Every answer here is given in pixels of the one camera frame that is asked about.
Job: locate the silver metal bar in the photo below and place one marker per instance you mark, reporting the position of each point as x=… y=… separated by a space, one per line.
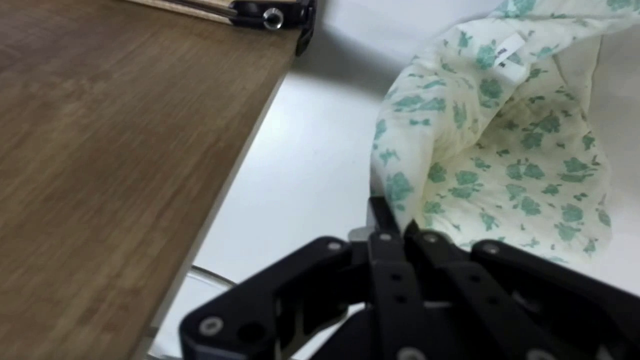
x=200 y=7

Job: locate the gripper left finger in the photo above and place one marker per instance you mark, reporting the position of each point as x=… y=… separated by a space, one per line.
x=280 y=295

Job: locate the black clamp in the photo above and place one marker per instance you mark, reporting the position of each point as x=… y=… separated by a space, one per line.
x=280 y=17

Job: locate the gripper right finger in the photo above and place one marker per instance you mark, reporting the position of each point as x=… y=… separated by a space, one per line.
x=550 y=290

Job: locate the white cloth with green flowers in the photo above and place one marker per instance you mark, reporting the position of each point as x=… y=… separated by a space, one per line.
x=505 y=145

